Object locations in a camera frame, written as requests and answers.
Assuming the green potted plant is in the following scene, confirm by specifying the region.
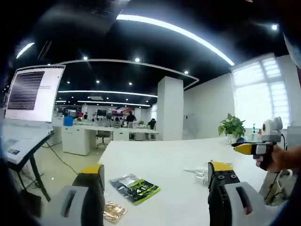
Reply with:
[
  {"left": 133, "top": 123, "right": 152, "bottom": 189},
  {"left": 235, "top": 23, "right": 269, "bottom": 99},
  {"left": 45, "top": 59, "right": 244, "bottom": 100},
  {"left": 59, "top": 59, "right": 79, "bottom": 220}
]
[{"left": 218, "top": 113, "right": 246, "bottom": 142}]

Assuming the green black skincare sachet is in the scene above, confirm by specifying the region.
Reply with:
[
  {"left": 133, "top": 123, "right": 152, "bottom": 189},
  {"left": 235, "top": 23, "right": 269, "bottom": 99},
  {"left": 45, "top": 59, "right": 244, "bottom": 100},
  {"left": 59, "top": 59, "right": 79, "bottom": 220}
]
[{"left": 109, "top": 173, "right": 161, "bottom": 205}]

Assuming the person's right hand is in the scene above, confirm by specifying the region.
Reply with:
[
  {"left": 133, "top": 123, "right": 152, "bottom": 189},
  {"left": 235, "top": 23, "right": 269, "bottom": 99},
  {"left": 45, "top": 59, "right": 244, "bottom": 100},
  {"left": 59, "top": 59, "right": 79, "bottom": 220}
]
[{"left": 255, "top": 145, "right": 292, "bottom": 174}]

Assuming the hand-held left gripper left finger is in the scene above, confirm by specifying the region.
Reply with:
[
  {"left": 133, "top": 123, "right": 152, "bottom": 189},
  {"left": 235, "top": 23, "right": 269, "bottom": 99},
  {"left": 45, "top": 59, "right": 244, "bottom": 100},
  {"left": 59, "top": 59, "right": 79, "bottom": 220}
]
[{"left": 57, "top": 164, "right": 106, "bottom": 226}]

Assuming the black laptop stand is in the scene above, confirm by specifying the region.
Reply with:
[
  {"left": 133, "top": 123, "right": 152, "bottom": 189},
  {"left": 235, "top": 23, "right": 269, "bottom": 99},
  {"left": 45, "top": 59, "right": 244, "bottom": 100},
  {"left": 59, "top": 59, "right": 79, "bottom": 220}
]
[{"left": 7, "top": 131, "right": 56, "bottom": 203}]

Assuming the white window blind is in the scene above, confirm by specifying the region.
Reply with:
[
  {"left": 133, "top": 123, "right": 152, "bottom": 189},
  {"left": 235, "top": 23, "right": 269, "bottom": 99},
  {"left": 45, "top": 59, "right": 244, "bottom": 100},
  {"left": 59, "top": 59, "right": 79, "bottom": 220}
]
[{"left": 231, "top": 53, "right": 291, "bottom": 129}]

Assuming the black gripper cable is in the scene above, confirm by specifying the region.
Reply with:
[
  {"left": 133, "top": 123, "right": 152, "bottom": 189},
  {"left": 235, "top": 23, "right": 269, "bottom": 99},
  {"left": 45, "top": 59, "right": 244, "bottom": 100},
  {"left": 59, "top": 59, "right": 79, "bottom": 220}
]
[{"left": 264, "top": 133, "right": 292, "bottom": 202}]

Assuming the gold foil skincare sachet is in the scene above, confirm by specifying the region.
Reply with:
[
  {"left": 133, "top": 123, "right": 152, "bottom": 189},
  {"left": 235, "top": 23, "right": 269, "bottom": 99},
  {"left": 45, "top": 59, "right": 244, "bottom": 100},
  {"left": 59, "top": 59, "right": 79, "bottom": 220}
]
[{"left": 103, "top": 201, "right": 128, "bottom": 222}]

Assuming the computer monitor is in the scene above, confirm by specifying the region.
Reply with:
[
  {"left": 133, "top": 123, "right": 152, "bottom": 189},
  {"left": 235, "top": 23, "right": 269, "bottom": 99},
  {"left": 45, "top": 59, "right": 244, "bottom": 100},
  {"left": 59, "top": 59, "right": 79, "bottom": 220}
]
[{"left": 0, "top": 65, "right": 66, "bottom": 165}]

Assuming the black floor cable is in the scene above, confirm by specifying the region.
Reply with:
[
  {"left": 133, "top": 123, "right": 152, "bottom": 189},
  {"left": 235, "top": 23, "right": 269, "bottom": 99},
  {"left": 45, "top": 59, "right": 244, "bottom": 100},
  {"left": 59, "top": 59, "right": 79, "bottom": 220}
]
[{"left": 46, "top": 141, "right": 80, "bottom": 175}]

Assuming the long ceiling light strip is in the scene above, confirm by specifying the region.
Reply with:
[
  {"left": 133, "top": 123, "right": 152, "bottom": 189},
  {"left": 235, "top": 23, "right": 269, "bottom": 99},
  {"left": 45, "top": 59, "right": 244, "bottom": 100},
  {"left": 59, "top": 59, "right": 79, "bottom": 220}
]
[{"left": 116, "top": 14, "right": 236, "bottom": 66}]

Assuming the row of white office desks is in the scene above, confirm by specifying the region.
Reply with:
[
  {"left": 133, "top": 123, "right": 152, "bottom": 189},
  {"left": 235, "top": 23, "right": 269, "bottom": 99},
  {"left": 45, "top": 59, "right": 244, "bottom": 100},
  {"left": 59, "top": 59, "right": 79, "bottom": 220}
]
[{"left": 53, "top": 123, "right": 159, "bottom": 156}]

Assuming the grey office chair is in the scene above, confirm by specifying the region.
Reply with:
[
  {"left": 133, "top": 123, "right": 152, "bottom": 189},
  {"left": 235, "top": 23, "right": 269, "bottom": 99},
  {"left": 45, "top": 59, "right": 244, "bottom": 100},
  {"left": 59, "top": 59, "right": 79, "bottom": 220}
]
[{"left": 96, "top": 130, "right": 111, "bottom": 149}]

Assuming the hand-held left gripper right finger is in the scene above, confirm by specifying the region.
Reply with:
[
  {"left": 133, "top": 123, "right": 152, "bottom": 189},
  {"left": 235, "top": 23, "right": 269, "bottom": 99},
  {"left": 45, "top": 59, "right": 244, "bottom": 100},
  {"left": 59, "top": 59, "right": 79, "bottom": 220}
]
[{"left": 207, "top": 161, "right": 273, "bottom": 226}]

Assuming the white skincare bottle red label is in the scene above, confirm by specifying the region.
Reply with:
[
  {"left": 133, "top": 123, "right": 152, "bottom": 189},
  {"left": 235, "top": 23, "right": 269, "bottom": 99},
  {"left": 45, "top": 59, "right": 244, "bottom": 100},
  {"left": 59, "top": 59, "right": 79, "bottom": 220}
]
[{"left": 194, "top": 170, "right": 210, "bottom": 186}]

